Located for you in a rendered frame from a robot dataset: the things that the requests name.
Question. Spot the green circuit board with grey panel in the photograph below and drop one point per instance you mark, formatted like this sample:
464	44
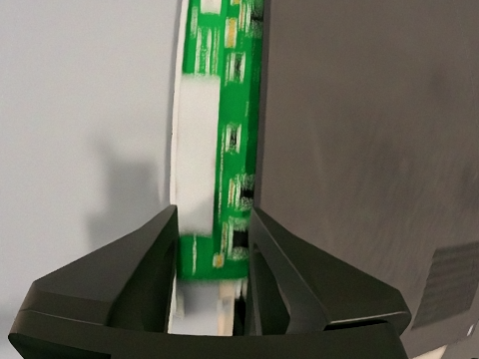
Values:
214	143

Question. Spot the grey flat mat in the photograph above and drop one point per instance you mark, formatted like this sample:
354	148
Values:
86	105

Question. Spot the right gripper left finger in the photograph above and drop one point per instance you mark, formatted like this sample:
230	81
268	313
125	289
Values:
108	283

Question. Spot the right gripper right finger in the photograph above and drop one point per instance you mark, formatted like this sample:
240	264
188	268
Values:
324	292

